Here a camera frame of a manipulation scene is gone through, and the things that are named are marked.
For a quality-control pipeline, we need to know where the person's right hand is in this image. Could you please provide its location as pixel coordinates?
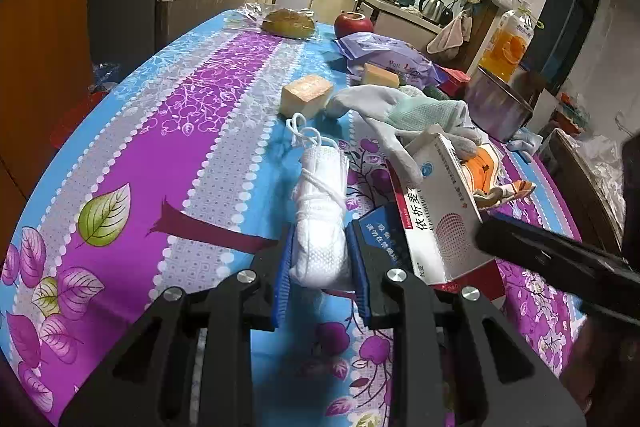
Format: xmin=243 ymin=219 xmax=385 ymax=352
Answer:
xmin=561 ymin=314 xmax=640 ymax=414

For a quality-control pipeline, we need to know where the pink hanging towel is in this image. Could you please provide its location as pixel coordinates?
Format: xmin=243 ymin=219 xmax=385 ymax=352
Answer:
xmin=426 ymin=13 xmax=474 ymax=56

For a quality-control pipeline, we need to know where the yellow sponge block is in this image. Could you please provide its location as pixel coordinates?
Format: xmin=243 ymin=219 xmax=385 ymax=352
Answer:
xmin=280 ymin=74 xmax=335 ymax=116
xmin=362 ymin=63 xmax=401 ymax=89

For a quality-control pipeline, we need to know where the metal kettle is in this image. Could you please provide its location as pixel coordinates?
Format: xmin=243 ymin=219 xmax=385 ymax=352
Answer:
xmin=417 ymin=0 xmax=454 ymax=26

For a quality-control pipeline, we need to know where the purple bread packet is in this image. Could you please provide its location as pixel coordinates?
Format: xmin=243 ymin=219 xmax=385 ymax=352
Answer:
xmin=334 ymin=33 xmax=451 ymax=89

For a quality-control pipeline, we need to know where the grey work glove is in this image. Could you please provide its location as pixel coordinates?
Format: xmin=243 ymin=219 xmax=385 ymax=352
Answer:
xmin=325 ymin=84 xmax=482 ymax=185

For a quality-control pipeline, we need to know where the green dotted glove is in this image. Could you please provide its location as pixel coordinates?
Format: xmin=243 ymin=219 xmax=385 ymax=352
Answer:
xmin=386 ymin=94 xmax=472 ymax=134

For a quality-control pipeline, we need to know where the pale blue-grey glove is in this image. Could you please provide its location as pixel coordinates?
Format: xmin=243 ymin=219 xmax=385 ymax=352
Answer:
xmin=506 ymin=128 xmax=544 ymax=154

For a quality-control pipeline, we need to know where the orange snack wrapper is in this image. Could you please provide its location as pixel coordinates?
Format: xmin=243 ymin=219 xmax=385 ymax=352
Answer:
xmin=462 ymin=143 xmax=537 ymax=210

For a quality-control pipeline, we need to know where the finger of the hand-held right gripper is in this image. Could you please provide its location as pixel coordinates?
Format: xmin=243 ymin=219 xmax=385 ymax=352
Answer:
xmin=475 ymin=216 xmax=640 ymax=328

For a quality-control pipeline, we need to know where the orange juice bottle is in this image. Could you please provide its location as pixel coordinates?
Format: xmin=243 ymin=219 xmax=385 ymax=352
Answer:
xmin=479 ymin=4 xmax=536 ymax=82

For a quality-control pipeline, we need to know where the white and red medicine box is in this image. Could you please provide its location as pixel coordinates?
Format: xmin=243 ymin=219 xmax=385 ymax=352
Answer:
xmin=385 ymin=132 xmax=507 ymax=305

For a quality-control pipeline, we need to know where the white face mask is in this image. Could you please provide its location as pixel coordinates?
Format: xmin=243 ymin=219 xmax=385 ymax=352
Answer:
xmin=286 ymin=112 xmax=353 ymax=289

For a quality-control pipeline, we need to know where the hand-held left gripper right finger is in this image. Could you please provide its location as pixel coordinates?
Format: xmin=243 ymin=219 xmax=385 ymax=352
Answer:
xmin=347 ymin=202 xmax=587 ymax=427

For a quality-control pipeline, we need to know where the floral tablecloth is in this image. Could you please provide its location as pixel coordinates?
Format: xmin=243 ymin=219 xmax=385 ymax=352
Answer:
xmin=0 ymin=9 xmax=590 ymax=427

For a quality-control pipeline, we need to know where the orange wooden cabinet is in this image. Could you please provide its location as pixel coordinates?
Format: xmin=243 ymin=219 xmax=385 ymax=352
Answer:
xmin=0 ymin=0 xmax=97 ymax=212

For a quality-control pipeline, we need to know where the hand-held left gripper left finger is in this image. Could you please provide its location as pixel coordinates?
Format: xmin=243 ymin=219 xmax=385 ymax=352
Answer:
xmin=59 ymin=223 xmax=301 ymax=427

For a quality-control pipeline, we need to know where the cardboard box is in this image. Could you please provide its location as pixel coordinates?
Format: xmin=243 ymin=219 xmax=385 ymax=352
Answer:
xmin=537 ymin=127 xmax=627 ymax=254

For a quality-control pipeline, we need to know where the bread bun in clear bag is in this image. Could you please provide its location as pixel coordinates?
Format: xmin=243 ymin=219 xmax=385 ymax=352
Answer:
xmin=237 ymin=4 xmax=321 ymax=39

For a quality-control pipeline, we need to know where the red carton box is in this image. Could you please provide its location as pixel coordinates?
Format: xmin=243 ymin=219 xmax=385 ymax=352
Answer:
xmin=440 ymin=68 xmax=471 ymax=96

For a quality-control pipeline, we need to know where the stainless steel pot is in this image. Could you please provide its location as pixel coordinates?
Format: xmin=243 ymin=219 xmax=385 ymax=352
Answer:
xmin=464 ymin=66 xmax=534 ymax=144

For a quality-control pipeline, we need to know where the red apple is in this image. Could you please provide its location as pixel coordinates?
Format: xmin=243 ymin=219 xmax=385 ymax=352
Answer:
xmin=334 ymin=11 xmax=375 ymax=39

